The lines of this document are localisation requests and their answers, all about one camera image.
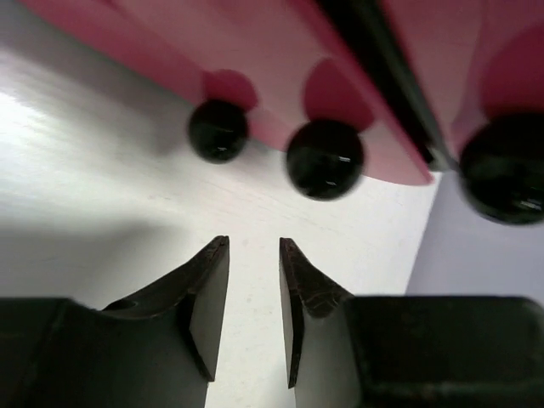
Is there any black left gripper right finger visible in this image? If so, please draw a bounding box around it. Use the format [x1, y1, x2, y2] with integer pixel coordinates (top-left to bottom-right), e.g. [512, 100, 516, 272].
[279, 238, 543, 407]

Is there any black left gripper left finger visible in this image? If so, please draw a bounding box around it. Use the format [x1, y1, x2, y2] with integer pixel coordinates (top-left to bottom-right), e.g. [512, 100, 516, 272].
[1, 235, 230, 407]

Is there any pink drawer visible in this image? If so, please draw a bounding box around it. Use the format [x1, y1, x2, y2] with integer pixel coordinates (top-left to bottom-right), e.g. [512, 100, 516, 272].
[16, 0, 260, 165]
[380, 0, 544, 226]
[117, 1, 433, 201]

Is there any pink bottom drawer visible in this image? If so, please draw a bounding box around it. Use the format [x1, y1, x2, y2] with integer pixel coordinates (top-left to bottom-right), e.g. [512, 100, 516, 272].
[16, 0, 260, 165]

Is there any pink top drawer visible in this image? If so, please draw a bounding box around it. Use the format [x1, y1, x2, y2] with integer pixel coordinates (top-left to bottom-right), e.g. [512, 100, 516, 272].
[380, 0, 544, 226]

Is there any black drawer cabinet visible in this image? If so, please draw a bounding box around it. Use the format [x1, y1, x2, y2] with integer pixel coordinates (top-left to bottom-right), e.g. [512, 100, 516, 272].
[317, 1, 457, 172]

